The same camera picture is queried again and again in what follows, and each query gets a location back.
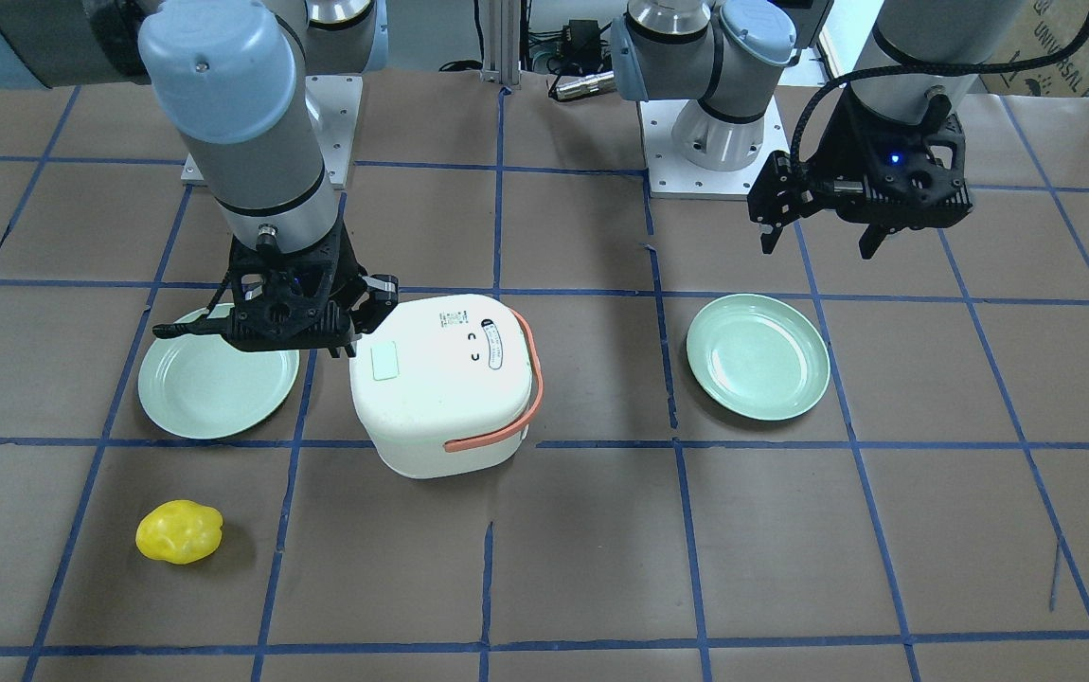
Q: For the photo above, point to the pressing gripper black finger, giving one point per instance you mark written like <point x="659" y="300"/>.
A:
<point x="366" y="302"/>
<point x="204" y="325"/>

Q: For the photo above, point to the black gripper body pressing arm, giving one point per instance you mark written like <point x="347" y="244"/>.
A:
<point x="371" y="298"/>

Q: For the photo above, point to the black gripper body idle arm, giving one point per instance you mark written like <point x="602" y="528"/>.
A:
<point x="838" y="144"/>

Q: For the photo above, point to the idle gripper black finger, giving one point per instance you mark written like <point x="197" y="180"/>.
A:
<point x="873" y="238"/>
<point x="780" y="196"/>

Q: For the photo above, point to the robot arm near yellow toy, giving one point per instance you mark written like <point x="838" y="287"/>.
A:
<point x="45" y="44"/>

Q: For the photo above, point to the green plate near yellow toy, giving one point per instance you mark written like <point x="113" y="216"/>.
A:
<point x="202" y="388"/>

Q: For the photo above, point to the green plate far from toy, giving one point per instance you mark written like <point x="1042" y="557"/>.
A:
<point x="758" y="357"/>

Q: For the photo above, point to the yellow toy pepper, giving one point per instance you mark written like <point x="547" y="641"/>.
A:
<point x="180" y="532"/>

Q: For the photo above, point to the white rice cooker orange handle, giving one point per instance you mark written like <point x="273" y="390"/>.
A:
<point x="447" y="385"/>

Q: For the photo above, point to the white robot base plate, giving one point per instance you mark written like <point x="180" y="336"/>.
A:
<point x="693" y="155"/>

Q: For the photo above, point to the second white robot base plate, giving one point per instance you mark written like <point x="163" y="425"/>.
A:
<point x="274" y="135"/>

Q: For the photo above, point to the aluminium frame post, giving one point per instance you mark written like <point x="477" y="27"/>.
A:
<point x="503" y="38"/>

